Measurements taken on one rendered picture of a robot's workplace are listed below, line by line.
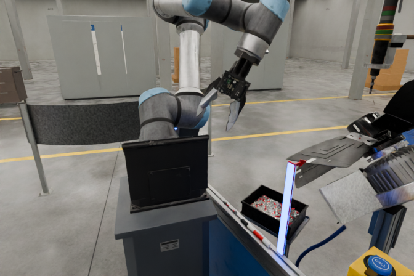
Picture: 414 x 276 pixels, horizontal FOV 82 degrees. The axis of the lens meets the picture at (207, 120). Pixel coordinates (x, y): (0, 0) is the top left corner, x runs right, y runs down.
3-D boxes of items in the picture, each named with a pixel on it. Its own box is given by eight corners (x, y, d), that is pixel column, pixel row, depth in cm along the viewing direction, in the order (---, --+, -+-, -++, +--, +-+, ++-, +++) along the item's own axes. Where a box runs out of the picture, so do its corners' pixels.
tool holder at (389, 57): (393, 67, 76) (401, 34, 73) (400, 69, 70) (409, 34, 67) (361, 66, 79) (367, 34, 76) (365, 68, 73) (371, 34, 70)
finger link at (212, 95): (187, 110, 62) (214, 87, 60) (190, 108, 68) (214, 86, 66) (195, 119, 62) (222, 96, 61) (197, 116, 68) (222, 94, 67)
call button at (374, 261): (394, 271, 48) (396, 265, 48) (384, 281, 46) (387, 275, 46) (373, 257, 52) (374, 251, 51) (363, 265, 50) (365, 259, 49)
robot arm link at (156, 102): (135, 132, 84) (133, 100, 90) (170, 133, 91) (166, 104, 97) (145, 115, 75) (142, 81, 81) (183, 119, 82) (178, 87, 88)
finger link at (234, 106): (226, 135, 63) (230, 100, 61) (225, 130, 68) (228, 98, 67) (238, 136, 63) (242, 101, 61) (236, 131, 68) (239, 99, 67)
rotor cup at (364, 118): (377, 153, 94) (355, 125, 100) (413, 135, 83) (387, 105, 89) (357, 162, 87) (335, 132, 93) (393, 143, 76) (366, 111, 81)
